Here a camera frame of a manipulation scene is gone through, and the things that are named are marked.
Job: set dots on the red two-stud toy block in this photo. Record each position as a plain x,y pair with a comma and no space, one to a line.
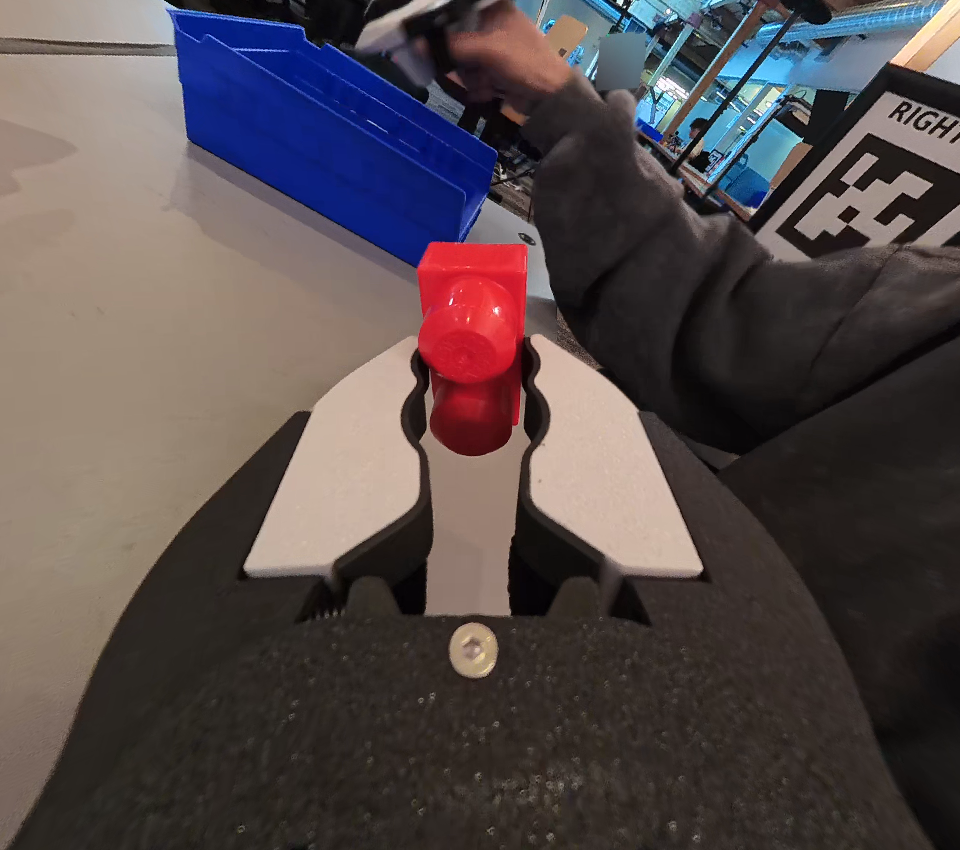
469,340

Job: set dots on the printed tag board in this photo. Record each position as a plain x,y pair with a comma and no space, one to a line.
862,190

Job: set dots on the grey desk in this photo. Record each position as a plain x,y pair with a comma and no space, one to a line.
150,303

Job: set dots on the silver air duct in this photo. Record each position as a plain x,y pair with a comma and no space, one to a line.
862,18

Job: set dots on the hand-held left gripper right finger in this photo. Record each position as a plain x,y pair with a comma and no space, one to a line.
615,475

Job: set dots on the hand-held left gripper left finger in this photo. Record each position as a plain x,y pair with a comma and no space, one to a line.
337,475

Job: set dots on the person's right forearm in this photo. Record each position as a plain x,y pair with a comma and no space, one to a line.
675,280

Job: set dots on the blue plastic bin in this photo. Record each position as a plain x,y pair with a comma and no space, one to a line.
300,138

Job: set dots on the person's right hand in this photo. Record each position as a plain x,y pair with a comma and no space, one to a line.
510,63

